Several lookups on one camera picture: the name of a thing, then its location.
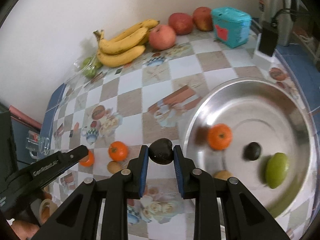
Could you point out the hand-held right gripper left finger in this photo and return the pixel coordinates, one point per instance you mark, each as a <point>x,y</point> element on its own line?
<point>143,170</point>

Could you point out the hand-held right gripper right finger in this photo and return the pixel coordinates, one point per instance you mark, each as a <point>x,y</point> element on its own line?
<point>178,172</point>

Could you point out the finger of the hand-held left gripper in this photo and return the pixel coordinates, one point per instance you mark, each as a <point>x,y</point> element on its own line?
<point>75,155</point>

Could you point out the orange mandarin with stem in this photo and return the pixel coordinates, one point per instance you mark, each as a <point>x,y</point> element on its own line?
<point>220,136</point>

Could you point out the large steel bowl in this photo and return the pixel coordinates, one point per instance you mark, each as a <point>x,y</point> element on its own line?
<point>250,105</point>

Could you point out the glass mug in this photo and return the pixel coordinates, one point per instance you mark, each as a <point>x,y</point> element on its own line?
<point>37,143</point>

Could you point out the dark furniture panel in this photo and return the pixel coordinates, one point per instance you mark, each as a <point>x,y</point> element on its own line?
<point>6,142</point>

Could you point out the checkered printed tablecloth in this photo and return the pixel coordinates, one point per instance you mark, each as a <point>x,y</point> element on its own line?
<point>130,100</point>

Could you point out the plastic bag of green fruit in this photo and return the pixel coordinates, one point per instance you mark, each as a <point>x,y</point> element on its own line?
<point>90,71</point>

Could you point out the bunch of yellow bananas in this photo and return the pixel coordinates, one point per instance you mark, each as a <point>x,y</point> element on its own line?
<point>120,55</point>

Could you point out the pale red apple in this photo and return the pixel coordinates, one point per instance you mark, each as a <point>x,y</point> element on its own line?
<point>162,37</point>

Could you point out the white socket block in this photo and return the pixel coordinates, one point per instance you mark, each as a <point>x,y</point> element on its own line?
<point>261,58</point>

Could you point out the teal plastic box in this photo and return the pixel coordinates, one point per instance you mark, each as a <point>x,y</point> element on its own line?
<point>231,27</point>

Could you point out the black power adapter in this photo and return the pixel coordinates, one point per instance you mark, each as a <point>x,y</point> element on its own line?
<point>268,40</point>

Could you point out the steel thermos jug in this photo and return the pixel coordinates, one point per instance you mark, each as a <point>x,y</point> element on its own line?
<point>272,5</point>

